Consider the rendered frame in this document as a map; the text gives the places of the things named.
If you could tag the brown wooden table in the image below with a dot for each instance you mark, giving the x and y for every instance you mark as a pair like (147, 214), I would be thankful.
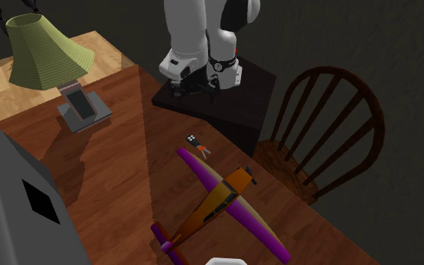
(116, 165)

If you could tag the black key fob with keys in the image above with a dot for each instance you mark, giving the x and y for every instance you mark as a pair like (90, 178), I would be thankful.
(193, 140)

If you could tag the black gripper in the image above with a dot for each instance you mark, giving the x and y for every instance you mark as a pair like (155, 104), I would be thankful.
(196, 81)

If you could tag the dark wooden spindle chair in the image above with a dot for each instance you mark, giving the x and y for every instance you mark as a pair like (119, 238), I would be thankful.
(281, 158)

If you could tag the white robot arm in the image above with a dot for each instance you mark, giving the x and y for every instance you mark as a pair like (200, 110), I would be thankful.
(187, 25)

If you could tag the dark robot stand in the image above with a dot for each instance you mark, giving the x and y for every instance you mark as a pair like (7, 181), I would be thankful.
(233, 106)

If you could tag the white object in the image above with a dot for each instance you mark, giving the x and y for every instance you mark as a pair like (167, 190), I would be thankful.
(226, 262)

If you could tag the grey box appliance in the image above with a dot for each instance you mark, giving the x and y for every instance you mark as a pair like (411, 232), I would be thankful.
(9, 205)

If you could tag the green shade table lamp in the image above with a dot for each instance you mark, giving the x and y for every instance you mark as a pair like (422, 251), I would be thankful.
(44, 55)

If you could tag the orange purple toy airplane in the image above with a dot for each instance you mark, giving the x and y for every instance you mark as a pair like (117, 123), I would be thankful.
(219, 200)

